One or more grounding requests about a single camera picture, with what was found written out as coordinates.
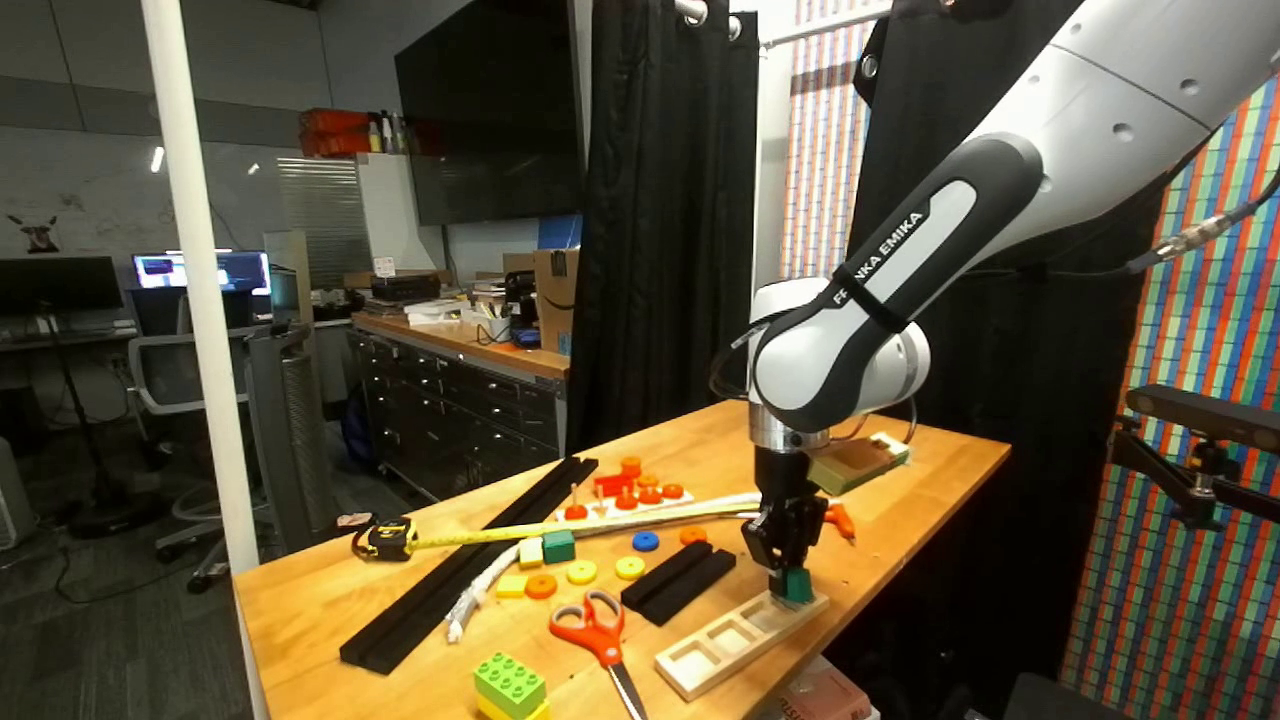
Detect yellow toy brick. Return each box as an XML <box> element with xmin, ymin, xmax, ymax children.
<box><xmin>471</xmin><ymin>686</ymin><xmax>557</xmax><ymax>720</ymax></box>

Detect drone shaped wall decoration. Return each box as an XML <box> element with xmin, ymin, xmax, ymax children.
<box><xmin>7</xmin><ymin>210</ymin><xmax>70</xmax><ymax>259</ymax></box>

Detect white vertical pole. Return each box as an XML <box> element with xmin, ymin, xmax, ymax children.
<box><xmin>138</xmin><ymin>0</ymin><xmax>267</xmax><ymax>720</ymax></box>

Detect black curtain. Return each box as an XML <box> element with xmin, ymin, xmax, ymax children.
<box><xmin>569</xmin><ymin>0</ymin><xmax>765</xmax><ymax>451</ymax></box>
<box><xmin>848</xmin><ymin>0</ymin><xmax>1186</xmax><ymax>720</ymax></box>

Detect orange toy pieces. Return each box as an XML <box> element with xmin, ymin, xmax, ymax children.
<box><xmin>560</xmin><ymin>480</ymin><xmax>702</xmax><ymax>528</ymax></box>

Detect short black bar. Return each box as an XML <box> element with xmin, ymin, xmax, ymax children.
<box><xmin>619</xmin><ymin>537</ymin><xmax>719</xmax><ymax>619</ymax></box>
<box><xmin>637</xmin><ymin>544</ymin><xmax>739</xmax><ymax>633</ymax></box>

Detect dark computer monitor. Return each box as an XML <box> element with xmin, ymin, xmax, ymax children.
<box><xmin>0</xmin><ymin>251</ymin><xmax>129</xmax><ymax>322</ymax></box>

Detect lit computer monitor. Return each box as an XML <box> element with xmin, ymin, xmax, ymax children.
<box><xmin>133</xmin><ymin>249</ymin><xmax>282</xmax><ymax>299</ymax></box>

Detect long black rail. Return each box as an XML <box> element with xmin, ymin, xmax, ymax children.
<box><xmin>338</xmin><ymin>451</ymin><xmax>605</xmax><ymax>677</ymax></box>

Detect black drawer cabinet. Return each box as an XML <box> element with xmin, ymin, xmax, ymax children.
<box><xmin>344</xmin><ymin>309</ymin><xmax>578</xmax><ymax>505</ymax></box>

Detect large black screen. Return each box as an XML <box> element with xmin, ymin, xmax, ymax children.
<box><xmin>393</xmin><ymin>0</ymin><xmax>588</xmax><ymax>229</ymax></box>

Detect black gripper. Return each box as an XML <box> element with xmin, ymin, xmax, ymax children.
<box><xmin>739</xmin><ymin>438</ymin><xmax>834</xmax><ymax>579</ymax></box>

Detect orange handled scissors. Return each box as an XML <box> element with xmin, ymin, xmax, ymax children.
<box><xmin>543</xmin><ymin>591</ymin><xmax>652</xmax><ymax>720</ymax></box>

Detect black camera bracket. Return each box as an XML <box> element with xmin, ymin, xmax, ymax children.
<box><xmin>1107</xmin><ymin>379</ymin><xmax>1280</xmax><ymax>537</ymax></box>

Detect cardboard box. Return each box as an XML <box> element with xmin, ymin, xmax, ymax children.
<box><xmin>499</xmin><ymin>249</ymin><xmax>583</xmax><ymax>354</ymax></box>

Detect green toy brick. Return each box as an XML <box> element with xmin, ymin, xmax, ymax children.
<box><xmin>471</xmin><ymin>646</ymin><xmax>554</xmax><ymax>710</ymax></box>

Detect red box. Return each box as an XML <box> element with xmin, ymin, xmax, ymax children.
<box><xmin>298</xmin><ymin>106</ymin><xmax>379</xmax><ymax>164</ymax></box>

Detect wooden compartment tray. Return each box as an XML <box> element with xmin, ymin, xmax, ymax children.
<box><xmin>652</xmin><ymin>584</ymin><xmax>834</xmax><ymax>709</ymax></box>

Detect colourful pixel pattern panel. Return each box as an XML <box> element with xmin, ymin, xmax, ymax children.
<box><xmin>1055</xmin><ymin>71</ymin><xmax>1280</xmax><ymax>720</ymax></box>

